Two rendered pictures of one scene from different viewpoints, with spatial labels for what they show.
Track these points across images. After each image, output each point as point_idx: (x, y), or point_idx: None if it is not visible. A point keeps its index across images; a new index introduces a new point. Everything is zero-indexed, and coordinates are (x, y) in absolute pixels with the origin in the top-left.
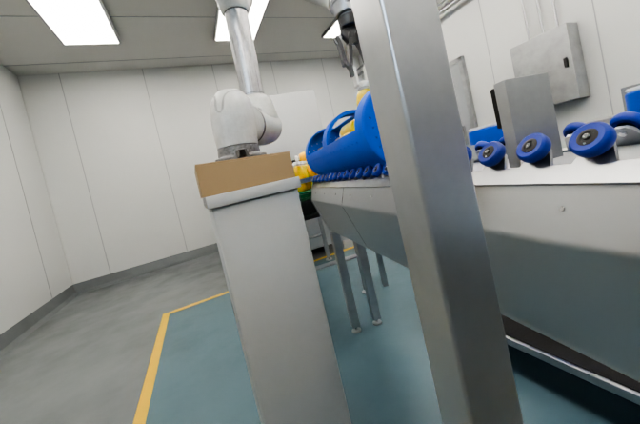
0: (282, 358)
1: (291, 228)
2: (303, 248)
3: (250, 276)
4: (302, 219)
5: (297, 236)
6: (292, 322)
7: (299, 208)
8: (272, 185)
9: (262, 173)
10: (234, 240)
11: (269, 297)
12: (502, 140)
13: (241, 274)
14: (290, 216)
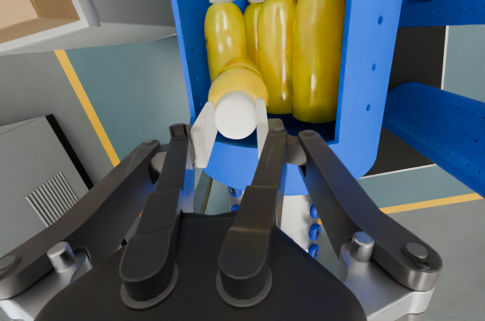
0: (131, 39)
1: (106, 29)
2: (130, 27)
3: (74, 45)
4: (118, 24)
5: (118, 28)
6: (135, 35)
7: (109, 24)
8: (45, 40)
9: (7, 37)
10: (31, 50)
11: (103, 40)
12: (309, 213)
13: (62, 47)
14: (99, 29)
